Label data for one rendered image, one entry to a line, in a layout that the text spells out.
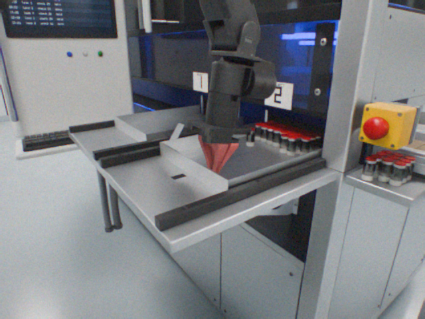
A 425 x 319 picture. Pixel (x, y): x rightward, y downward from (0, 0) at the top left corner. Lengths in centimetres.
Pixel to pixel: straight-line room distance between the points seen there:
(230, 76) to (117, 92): 93
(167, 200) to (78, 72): 91
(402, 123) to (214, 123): 32
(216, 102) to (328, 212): 38
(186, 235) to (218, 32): 32
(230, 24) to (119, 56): 94
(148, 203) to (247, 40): 31
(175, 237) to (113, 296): 121
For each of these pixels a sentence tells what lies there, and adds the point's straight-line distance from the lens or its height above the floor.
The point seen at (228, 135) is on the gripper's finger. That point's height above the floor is 99.
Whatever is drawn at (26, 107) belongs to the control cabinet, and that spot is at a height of 92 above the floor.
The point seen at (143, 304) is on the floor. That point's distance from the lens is 154.
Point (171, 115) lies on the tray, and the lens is 108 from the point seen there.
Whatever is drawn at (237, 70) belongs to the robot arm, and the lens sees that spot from 48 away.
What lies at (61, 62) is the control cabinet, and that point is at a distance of 131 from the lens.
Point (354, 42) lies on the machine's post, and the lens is 62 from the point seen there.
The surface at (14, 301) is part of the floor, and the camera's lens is 178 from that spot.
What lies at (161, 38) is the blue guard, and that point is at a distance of 121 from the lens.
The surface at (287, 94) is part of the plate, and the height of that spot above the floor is 102.
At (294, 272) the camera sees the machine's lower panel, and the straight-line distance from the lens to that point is 87.
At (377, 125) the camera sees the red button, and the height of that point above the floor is 100.
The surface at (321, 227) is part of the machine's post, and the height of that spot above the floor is 73.
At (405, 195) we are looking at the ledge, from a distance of 62.
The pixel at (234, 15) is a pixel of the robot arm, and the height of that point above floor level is 117.
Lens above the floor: 113
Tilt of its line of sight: 21 degrees down
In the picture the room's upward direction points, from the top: straight up
